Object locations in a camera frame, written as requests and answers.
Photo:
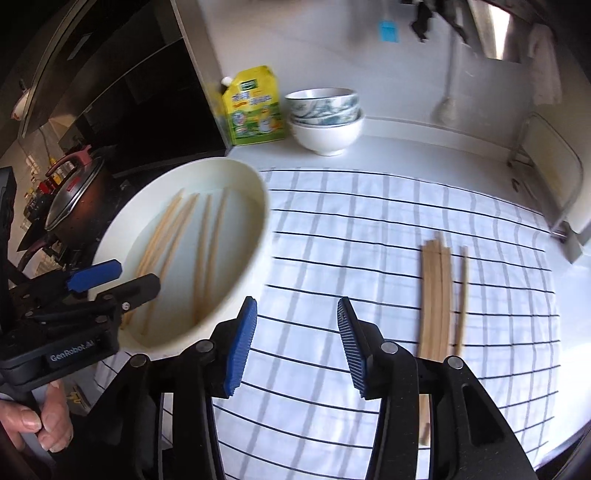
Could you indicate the metal rack with board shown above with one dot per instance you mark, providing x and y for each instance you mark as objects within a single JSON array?
[{"x": 550, "y": 170}]

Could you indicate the dark hanging rag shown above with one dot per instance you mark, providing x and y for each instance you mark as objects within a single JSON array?
[{"x": 446, "y": 9}]

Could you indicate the white wall pipe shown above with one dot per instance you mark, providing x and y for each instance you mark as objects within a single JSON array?
[{"x": 446, "y": 112}]

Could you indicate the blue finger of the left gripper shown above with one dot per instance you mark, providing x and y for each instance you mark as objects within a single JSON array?
[
  {"x": 93, "y": 276},
  {"x": 129, "y": 296}
]

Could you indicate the white bottom bowl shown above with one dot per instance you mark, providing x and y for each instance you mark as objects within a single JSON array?
[{"x": 328, "y": 141}]

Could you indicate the white hanging cloth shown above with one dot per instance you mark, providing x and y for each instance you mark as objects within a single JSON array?
[{"x": 544, "y": 69}]

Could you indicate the cream round tray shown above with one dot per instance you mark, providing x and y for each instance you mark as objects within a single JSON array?
[{"x": 242, "y": 262}]

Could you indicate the blue patterned top bowl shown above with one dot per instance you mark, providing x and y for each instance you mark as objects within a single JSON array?
[{"x": 321, "y": 102}]

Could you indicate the yellow seasoning pouch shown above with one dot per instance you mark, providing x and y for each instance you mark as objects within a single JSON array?
[{"x": 252, "y": 107}]

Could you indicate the blue silicone brush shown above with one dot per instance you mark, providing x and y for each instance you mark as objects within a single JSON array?
[{"x": 388, "y": 31}]

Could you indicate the dark pot with glass lid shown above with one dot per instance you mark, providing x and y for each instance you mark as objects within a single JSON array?
[{"x": 79, "y": 210}]

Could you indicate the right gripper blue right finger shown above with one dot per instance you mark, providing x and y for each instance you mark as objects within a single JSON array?
[{"x": 357, "y": 343}]

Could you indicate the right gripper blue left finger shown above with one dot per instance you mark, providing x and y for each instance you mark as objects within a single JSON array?
[{"x": 242, "y": 330}]

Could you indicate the person's left hand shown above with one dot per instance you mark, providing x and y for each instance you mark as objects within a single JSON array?
[{"x": 52, "y": 426}]

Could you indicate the steel cleaver blade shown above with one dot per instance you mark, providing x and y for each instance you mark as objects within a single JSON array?
[{"x": 500, "y": 34}]

